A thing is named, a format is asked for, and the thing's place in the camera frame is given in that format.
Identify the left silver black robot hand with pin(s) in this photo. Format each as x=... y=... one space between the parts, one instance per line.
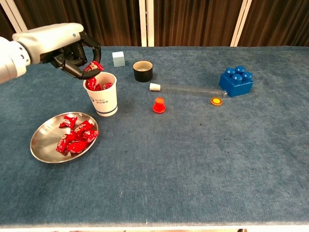
x=53 y=38

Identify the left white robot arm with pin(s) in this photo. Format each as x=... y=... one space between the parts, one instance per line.
x=9 y=62

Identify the white paper cup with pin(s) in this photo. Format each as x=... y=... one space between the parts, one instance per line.
x=105 y=104

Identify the black cup brown inside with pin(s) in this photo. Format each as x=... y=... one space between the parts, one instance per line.
x=143 y=76

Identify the silver metal plate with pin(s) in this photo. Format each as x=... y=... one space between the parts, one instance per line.
x=43 y=142

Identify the light blue cube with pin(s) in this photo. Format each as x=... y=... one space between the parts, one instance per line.
x=118 y=59

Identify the glass test tube white stopper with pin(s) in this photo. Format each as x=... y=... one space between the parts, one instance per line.
x=153 y=86

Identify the red bottle cap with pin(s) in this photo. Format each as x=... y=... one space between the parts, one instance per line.
x=158 y=106

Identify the blue felt table cover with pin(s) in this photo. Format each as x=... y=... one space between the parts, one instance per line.
x=169 y=157

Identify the orange round disc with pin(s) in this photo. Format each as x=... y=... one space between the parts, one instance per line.
x=216 y=101

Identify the blue building block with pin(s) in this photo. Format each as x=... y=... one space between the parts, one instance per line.
x=235 y=87

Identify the white frame post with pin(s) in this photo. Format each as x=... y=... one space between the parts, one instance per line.
x=241 y=24
x=143 y=24
x=150 y=24
x=11 y=12

